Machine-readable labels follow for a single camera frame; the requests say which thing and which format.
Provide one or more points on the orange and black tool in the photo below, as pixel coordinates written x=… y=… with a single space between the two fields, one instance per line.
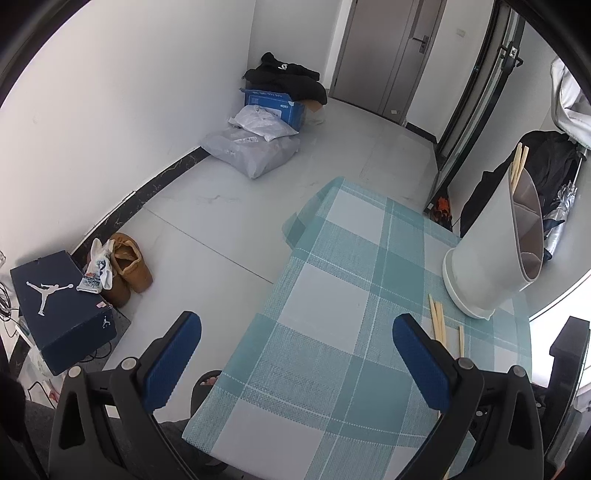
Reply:
x=442 y=205

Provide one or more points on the grey plastic parcel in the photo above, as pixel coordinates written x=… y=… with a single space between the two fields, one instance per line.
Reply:
x=249 y=154

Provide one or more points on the black slipper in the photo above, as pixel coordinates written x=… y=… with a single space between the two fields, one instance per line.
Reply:
x=201 y=401

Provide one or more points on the white hanging bag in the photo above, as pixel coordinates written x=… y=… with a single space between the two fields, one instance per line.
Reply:
x=570 y=110

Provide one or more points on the wooden chopstick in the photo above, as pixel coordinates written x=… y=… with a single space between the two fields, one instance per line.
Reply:
x=515 y=159
x=521 y=164

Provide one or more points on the silver folded umbrella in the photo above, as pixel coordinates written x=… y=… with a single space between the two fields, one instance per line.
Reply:
x=561 y=203

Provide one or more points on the brown cardboard box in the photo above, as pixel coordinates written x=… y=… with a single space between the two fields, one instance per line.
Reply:
x=314 y=106

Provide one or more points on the black clothing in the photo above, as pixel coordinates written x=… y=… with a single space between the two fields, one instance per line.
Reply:
x=286 y=78

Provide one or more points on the blue cardboard box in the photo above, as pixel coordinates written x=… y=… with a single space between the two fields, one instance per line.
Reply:
x=277 y=99

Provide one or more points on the person's foot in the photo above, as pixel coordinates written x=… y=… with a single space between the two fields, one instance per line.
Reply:
x=210 y=381

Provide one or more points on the grey door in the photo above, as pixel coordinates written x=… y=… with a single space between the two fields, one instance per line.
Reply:
x=378 y=60

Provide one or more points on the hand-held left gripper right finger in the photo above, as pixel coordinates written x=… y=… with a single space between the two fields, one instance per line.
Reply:
x=422 y=355

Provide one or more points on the white utensil holder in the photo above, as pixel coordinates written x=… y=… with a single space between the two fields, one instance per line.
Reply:
x=485 y=258

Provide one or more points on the black backpack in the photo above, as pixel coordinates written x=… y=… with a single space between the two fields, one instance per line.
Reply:
x=545 y=157

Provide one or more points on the teal plaid tablecloth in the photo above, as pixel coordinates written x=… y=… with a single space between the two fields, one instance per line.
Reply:
x=351 y=350

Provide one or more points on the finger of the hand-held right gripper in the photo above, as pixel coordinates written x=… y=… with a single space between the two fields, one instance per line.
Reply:
x=570 y=360

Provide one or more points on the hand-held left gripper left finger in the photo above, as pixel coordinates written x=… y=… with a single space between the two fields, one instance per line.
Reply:
x=173 y=355

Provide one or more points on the white printed sock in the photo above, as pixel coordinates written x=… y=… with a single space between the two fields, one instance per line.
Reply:
x=97 y=272

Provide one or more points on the dark blue shoe box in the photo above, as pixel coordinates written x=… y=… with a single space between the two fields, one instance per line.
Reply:
x=55 y=314

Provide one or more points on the white plastic parcel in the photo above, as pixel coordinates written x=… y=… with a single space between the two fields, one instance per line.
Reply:
x=263 y=122

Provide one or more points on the black framed door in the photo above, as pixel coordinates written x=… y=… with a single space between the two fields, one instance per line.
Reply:
x=480 y=101

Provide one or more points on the pile of wooden chopsticks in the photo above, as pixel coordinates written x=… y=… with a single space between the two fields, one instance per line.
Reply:
x=434 y=311

